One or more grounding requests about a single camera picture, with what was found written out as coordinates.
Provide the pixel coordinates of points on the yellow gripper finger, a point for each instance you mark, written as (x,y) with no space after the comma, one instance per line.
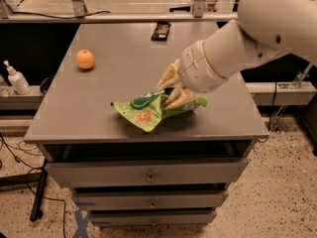
(178,97)
(170,77)

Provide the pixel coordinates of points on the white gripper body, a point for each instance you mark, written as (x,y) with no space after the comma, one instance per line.
(197,66)

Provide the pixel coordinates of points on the green rice chip bag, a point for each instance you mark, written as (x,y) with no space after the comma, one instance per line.
(146,112)

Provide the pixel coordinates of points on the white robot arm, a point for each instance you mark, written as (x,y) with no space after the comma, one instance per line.
(265,30)

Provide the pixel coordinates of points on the black snack bar wrapper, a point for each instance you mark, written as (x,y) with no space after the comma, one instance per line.
(161,31)

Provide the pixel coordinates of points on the grey drawer cabinet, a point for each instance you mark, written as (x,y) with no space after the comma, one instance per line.
(76,122)

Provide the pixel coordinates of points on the top grey drawer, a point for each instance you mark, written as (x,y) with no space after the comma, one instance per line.
(157,172)

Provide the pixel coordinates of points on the grey drawer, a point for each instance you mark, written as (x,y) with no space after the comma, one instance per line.
(153,218)
(157,172)
(150,199)

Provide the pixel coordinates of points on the orange fruit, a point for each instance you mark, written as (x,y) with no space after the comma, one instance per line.
(85,59)

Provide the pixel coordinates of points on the middle grey drawer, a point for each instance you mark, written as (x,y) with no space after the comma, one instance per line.
(150,199)

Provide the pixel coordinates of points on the bottom grey drawer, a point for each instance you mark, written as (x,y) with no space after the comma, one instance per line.
(153,218)

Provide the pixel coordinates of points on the white pump bottle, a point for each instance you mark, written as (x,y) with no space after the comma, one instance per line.
(18,81)

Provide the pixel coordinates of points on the blue tape cross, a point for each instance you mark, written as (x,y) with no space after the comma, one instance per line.
(82,222)

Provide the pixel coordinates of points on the black metal stand leg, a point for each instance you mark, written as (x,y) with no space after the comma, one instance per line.
(36,212)

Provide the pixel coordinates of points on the metal frame rail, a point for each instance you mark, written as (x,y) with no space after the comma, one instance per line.
(107,18)

